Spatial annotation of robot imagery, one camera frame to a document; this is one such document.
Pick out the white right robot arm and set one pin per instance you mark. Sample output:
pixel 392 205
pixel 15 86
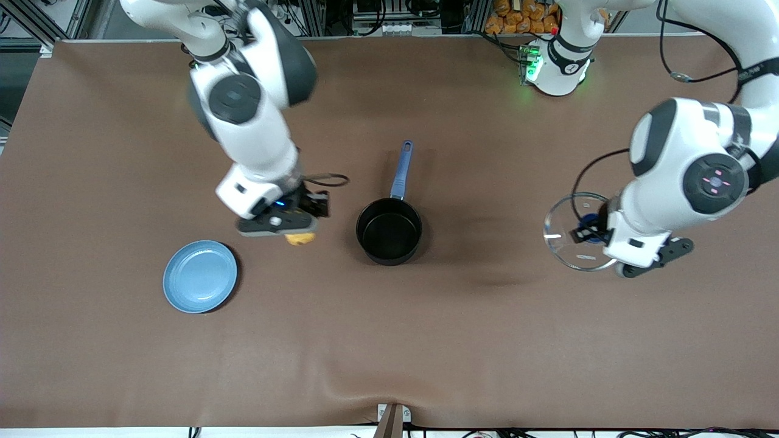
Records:
pixel 261 140

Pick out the aluminium frame profile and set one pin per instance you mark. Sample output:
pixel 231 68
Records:
pixel 36 18
pixel 313 18
pixel 478 15

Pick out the blue round plate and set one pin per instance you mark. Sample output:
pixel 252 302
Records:
pixel 201 277

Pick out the yellow potato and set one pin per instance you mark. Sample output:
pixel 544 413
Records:
pixel 299 239

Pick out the brown table mat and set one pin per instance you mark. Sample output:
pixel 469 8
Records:
pixel 487 334

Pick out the glass lid with blue knob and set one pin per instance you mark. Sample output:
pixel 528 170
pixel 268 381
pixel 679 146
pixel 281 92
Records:
pixel 560 243

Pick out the metal table edge bracket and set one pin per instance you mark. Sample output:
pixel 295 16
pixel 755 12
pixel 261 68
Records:
pixel 392 423

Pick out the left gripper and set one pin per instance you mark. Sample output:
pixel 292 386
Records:
pixel 600 226

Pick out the white socket strip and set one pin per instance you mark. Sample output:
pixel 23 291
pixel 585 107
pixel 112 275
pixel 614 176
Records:
pixel 389 28

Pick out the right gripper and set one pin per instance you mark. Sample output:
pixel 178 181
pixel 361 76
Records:
pixel 306 204

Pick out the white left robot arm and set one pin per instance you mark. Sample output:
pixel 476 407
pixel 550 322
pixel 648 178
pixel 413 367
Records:
pixel 669 140

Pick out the orange snack bag pile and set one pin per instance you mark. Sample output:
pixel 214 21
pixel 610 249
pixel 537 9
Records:
pixel 523 15

